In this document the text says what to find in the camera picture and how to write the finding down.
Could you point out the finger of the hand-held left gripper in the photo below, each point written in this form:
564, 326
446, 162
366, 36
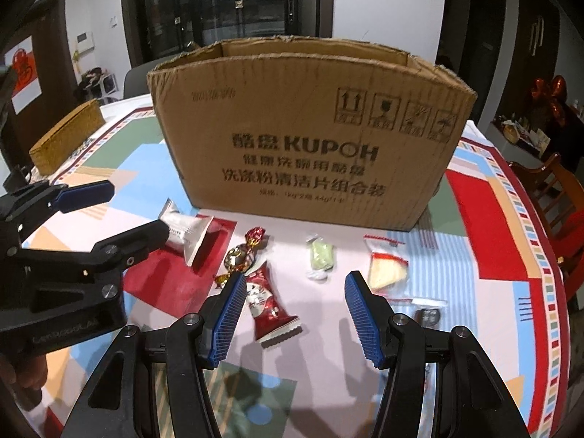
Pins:
137, 242
86, 194

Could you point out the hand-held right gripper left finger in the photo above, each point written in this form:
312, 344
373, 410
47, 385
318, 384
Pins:
226, 324

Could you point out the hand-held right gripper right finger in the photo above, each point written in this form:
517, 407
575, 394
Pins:
367, 324

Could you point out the dark red snack packet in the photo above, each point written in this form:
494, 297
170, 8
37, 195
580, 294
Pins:
269, 310

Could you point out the white snack packet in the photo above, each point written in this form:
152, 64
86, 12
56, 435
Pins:
187, 232

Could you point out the clear packet yellow wafer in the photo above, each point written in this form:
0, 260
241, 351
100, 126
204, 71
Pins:
388, 273

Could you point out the dark stick snack packet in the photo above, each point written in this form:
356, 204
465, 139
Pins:
429, 316

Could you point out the red gold twisted candy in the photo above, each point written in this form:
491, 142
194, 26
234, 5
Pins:
242, 255

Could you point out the pale green candy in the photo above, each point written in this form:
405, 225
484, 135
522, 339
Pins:
321, 258

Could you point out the brown cardboard box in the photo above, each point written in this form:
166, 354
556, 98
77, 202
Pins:
296, 146

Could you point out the person's left hand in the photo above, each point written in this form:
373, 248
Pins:
18, 383

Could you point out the woven rattan lidded box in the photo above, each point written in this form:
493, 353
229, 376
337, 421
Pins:
64, 141

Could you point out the white shoe rack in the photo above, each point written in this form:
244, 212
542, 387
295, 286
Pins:
100, 84

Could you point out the grey dining chair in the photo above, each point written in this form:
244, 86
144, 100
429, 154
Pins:
137, 82

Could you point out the red door poster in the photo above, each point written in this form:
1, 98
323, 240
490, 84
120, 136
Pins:
25, 86

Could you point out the dark wooden door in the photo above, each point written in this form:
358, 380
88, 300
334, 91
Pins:
50, 54

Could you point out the white intercom panel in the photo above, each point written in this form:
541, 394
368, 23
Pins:
85, 42

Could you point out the wooden chair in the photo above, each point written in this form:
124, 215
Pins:
552, 200

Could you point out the glass sliding door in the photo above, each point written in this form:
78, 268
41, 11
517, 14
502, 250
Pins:
228, 4

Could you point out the white low cabinet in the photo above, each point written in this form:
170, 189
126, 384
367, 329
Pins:
520, 139

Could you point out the red foil balloon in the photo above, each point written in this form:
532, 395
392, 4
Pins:
550, 98

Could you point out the dark tall cabinet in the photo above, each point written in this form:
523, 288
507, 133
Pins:
538, 32

